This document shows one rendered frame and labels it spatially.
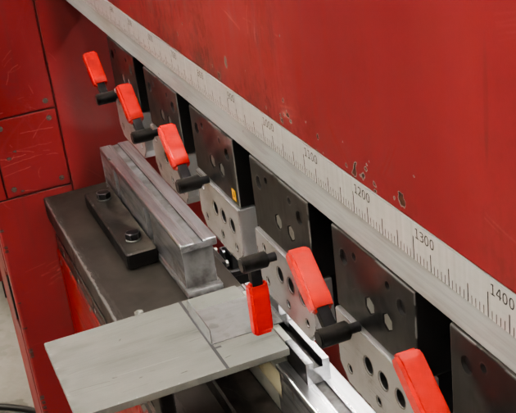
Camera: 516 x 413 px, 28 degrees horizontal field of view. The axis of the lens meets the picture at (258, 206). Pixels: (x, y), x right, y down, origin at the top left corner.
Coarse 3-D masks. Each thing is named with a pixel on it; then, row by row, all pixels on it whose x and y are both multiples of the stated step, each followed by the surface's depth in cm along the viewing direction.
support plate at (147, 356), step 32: (224, 288) 138; (128, 320) 133; (160, 320) 132; (64, 352) 128; (96, 352) 127; (128, 352) 126; (160, 352) 125; (192, 352) 125; (224, 352) 124; (256, 352) 123; (288, 352) 123; (64, 384) 121; (96, 384) 121; (128, 384) 120; (160, 384) 119; (192, 384) 120
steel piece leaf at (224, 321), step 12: (240, 300) 134; (192, 312) 130; (204, 312) 132; (216, 312) 132; (228, 312) 132; (240, 312) 131; (204, 324) 126; (216, 324) 129; (228, 324) 129; (240, 324) 129; (216, 336) 127; (228, 336) 127
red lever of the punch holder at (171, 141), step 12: (168, 132) 128; (168, 144) 127; (180, 144) 127; (168, 156) 127; (180, 156) 127; (180, 168) 126; (180, 180) 125; (192, 180) 125; (204, 180) 126; (180, 192) 125
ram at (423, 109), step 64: (128, 0) 143; (192, 0) 115; (256, 0) 96; (320, 0) 83; (384, 0) 73; (448, 0) 65; (512, 0) 59; (256, 64) 101; (320, 64) 86; (384, 64) 75; (448, 64) 67; (512, 64) 60; (320, 128) 90; (384, 128) 78; (448, 128) 69; (512, 128) 62; (320, 192) 94; (384, 192) 81; (448, 192) 71; (512, 192) 64; (384, 256) 84; (512, 256) 66
